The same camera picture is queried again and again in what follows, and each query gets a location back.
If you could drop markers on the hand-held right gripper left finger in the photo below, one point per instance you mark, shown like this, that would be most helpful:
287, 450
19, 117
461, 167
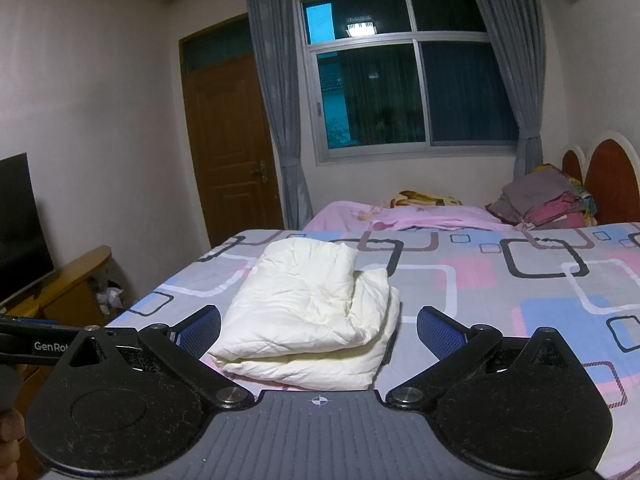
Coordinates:
197, 332

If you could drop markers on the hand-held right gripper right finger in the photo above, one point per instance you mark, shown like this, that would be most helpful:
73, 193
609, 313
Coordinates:
440, 332

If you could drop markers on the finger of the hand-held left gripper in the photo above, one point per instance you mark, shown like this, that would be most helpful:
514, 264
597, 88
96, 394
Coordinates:
40, 326

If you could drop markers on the white puffer jacket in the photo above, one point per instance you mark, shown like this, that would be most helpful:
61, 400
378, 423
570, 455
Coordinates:
300, 300

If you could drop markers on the pile of folded clothes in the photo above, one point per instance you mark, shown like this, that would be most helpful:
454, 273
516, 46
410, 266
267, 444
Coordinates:
540, 192

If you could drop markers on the person's left hand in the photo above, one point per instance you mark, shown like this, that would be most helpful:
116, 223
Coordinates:
10, 432

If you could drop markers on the wooden cabinet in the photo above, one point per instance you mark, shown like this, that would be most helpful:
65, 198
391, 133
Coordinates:
75, 280

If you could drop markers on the crumpled white plastic bag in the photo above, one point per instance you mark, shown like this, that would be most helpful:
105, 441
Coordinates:
107, 300

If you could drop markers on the bed with patterned sheet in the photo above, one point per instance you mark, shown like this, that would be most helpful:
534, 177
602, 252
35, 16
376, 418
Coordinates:
500, 285

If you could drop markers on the black television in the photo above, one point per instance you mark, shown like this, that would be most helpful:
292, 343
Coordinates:
20, 220

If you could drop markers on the cartoon printed pillow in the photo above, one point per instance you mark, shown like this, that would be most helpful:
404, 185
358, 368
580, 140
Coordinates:
425, 198

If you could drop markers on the pink blanket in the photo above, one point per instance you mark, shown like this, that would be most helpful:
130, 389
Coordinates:
350, 215

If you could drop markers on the brown wooden door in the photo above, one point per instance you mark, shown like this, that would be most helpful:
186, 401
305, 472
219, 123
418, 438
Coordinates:
225, 150

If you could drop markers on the red and white headboard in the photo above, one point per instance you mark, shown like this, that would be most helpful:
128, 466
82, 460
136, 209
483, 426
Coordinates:
610, 180

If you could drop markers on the sliding glass window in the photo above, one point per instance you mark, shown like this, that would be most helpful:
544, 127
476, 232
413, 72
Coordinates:
380, 90

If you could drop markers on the grey curtain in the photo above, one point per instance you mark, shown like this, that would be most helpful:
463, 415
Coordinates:
520, 60
275, 85

